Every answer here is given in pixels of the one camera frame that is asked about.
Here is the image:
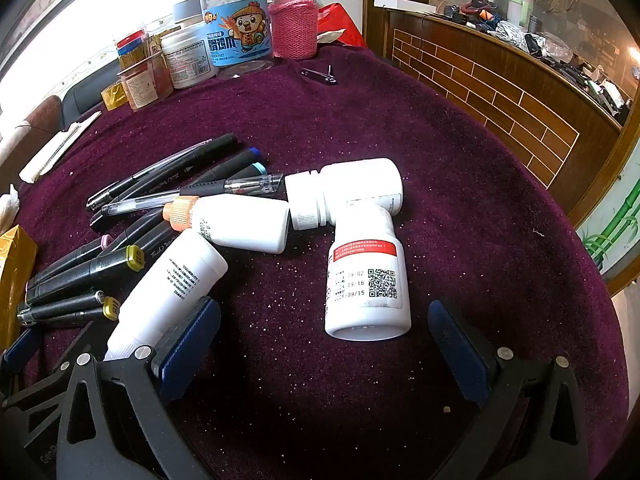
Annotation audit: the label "black pen with silver clip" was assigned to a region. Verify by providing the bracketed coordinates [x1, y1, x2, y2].
[86, 139, 213, 209]

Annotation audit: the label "clear gel pen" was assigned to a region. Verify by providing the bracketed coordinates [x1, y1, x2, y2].
[101, 174, 285, 217]

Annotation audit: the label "white papers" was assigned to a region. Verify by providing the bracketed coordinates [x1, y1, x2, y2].
[19, 111, 103, 184]

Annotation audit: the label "red and blue packet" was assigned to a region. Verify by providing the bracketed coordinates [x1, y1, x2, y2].
[115, 30, 151, 68]

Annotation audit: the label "brown armchair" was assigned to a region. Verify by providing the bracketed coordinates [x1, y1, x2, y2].
[0, 94, 64, 171]

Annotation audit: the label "metal nail clipper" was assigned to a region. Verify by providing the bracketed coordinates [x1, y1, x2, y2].
[301, 64, 338, 86]

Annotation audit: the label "white bottle with ribbed cap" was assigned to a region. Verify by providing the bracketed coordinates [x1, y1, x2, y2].
[284, 158, 404, 231]

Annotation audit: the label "clear jar with cartoon label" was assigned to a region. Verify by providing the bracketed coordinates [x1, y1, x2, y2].
[200, 0, 275, 68]

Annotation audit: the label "pile of assorted clutter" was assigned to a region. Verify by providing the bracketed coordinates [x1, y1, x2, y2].
[437, 0, 640, 126]

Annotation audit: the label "small clear plastic container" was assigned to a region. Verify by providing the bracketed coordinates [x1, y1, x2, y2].
[117, 52, 173, 112]

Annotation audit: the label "pile of black markers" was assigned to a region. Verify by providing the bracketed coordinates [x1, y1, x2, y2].
[17, 132, 266, 331]

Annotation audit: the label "plain white bottle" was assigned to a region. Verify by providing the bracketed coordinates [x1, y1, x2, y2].
[103, 228, 229, 362]

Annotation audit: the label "wooden counter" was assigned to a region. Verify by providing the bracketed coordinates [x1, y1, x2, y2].
[362, 0, 640, 226]

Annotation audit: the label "yellow-capped black marker pen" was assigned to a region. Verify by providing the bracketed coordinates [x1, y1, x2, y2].
[17, 296, 122, 328]
[25, 244, 147, 306]

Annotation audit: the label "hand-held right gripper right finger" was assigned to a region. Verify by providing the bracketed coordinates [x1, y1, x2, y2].
[428, 299, 592, 480]

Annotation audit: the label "red plastic bag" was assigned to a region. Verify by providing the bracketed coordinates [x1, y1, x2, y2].
[316, 2, 368, 50]

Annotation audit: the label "white bottle with red label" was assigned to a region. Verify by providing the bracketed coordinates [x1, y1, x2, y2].
[324, 199, 412, 342]

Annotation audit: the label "black sofa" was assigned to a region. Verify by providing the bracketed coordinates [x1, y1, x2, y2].
[61, 60, 123, 118]

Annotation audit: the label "white plastic jar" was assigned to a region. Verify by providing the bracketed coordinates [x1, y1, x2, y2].
[161, 21, 218, 90]

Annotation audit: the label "grey-lidded jar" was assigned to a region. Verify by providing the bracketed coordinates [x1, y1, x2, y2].
[172, 0, 203, 28]

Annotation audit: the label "clear plastic lid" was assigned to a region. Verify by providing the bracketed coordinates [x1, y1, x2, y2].
[217, 57, 276, 80]

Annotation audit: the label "flat white box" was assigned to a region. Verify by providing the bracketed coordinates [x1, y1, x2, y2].
[373, 0, 438, 13]

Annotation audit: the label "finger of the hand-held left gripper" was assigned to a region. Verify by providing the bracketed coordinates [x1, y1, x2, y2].
[0, 322, 96, 411]

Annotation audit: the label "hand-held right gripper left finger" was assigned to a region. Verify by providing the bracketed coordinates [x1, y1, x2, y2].
[56, 296, 222, 480]

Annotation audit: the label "white bottle with orange cap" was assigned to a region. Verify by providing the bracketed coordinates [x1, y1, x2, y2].
[162, 194, 292, 255]

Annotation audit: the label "pink flask with knitted sleeve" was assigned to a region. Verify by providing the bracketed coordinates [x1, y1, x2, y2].
[268, 0, 320, 59]

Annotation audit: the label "white cup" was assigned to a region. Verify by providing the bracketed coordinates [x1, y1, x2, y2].
[507, 0, 535, 28]

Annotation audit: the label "white sheet with yellow tape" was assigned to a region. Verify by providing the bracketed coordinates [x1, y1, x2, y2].
[0, 225, 39, 353]

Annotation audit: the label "dark purple tablecloth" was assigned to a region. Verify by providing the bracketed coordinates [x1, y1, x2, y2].
[10, 42, 631, 480]

